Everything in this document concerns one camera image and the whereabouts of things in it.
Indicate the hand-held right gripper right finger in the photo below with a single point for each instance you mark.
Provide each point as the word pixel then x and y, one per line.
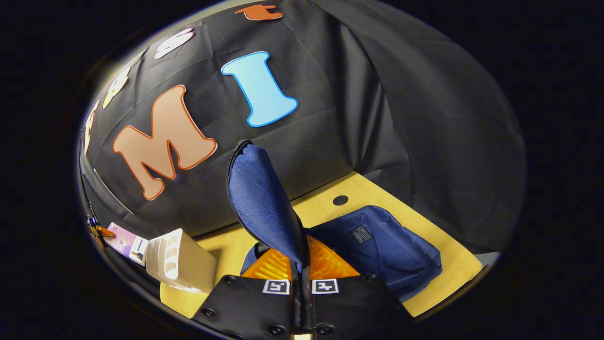
pixel 354 307

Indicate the pink cover book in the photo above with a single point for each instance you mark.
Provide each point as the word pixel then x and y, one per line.
pixel 125 241

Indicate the blue schoolbag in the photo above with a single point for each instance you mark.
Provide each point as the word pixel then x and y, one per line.
pixel 391 250

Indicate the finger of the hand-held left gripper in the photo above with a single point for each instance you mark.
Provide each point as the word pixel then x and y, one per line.
pixel 106 232

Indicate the white plastic bookshelf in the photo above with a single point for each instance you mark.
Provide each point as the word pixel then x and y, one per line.
pixel 186 264

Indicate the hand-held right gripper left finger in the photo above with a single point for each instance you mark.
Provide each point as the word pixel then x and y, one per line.
pixel 245 307

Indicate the black backdrop cloth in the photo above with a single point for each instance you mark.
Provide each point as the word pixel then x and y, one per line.
pixel 377 94

